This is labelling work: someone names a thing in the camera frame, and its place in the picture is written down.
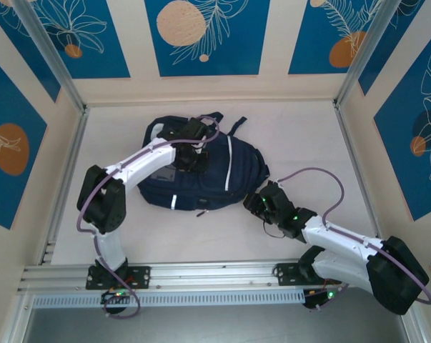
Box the aluminium frame post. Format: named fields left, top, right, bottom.
left=13, top=0, right=88, bottom=112
left=334, top=0, right=398, bottom=109
left=0, top=291, right=36, bottom=343
left=400, top=310, right=429, bottom=343

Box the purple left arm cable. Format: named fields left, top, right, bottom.
left=75, top=114, right=222, bottom=319

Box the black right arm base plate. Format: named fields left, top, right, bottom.
left=273, top=262, right=343, bottom=287

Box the aluminium lower frame post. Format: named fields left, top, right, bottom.
left=400, top=310, right=429, bottom=343
left=0, top=291, right=36, bottom=343

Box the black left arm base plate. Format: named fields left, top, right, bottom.
left=85, top=266, right=152, bottom=291

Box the aluminium table side rail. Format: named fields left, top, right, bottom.
left=332, top=101, right=390, bottom=258
left=39, top=106, right=90, bottom=266

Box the grey slotted cable duct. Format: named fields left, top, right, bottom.
left=31, top=288, right=306, bottom=309

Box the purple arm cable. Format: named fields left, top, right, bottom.
left=75, top=114, right=222, bottom=319
left=263, top=166, right=431, bottom=312

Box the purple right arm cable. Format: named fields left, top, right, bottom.
left=263, top=166, right=431, bottom=312

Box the aluminium mounting rail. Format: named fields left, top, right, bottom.
left=16, top=257, right=412, bottom=294

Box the navy blue backpack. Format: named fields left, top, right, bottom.
left=136, top=111, right=272, bottom=217

